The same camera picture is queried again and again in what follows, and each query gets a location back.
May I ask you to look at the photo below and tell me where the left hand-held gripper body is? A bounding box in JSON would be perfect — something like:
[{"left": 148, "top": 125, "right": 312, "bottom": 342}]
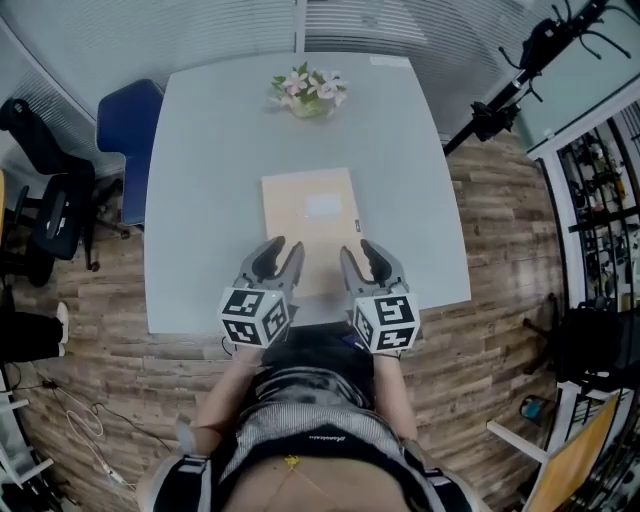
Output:
[{"left": 217, "top": 267, "right": 303, "bottom": 349}]

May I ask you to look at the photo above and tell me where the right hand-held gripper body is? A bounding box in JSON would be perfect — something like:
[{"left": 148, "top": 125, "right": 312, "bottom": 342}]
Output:
[{"left": 345, "top": 279, "right": 420, "bottom": 355}]

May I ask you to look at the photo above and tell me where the tan paper folder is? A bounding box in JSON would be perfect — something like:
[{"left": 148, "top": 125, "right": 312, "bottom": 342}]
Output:
[{"left": 260, "top": 167, "right": 366, "bottom": 301}]

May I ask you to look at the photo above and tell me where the person's left forearm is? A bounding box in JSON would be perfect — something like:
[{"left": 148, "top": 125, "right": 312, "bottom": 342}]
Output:
[{"left": 191, "top": 346, "right": 267, "bottom": 443}]

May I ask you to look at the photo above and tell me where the person's right forearm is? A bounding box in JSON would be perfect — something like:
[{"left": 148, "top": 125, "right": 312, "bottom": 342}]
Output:
[{"left": 371, "top": 351, "right": 420, "bottom": 442}]

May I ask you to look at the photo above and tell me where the person's grey black clothing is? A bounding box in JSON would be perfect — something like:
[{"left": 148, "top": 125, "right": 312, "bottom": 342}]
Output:
[{"left": 134, "top": 324, "right": 482, "bottom": 512}]

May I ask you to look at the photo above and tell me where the teal round object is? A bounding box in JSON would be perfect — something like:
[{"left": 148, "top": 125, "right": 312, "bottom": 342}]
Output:
[{"left": 518, "top": 396, "right": 545, "bottom": 422}]

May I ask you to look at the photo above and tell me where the pink flower pot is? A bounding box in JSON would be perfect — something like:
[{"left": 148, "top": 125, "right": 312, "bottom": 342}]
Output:
[{"left": 269, "top": 60, "right": 349, "bottom": 121}]

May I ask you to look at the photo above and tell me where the blue chair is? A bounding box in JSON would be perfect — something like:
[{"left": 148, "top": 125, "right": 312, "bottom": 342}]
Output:
[{"left": 95, "top": 78, "right": 167, "bottom": 229}]

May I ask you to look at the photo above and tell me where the black swivel chair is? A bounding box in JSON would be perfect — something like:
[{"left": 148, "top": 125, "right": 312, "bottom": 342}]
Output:
[{"left": 522, "top": 291, "right": 640, "bottom": 397}]

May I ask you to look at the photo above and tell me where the black office chair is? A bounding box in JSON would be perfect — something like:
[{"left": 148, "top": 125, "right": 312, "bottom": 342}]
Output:
[{"left": 0, "top": 96, "right": 104, "bottom": 289}]

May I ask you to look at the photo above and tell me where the black metal shelf rack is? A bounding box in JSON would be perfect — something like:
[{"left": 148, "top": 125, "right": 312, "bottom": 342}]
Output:
[{"left": 533, "top": 99, "right": 640, "bottom": 321}]

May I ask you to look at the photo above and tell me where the black tripod stand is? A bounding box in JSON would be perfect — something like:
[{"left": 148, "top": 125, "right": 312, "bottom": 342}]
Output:
[{"left": 441, "top": 0, "right": 637, "bottom": 157}]

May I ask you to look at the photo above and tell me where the orange board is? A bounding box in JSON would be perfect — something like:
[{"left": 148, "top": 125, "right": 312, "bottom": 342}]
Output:
[{"left": 521, "top": 393, "right": 622, "bottom": 512}]

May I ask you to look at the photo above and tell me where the white metal frame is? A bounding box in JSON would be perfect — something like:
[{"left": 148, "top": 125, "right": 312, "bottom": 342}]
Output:
[{"left": 486, "top": 381, "right": 621, "bottom": 467}]

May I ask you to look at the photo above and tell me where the white floor cable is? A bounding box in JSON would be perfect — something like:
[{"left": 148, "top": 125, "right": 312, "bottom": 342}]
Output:
[{"left": 63, "top": 408, "right": 137, "bottom": 492}]

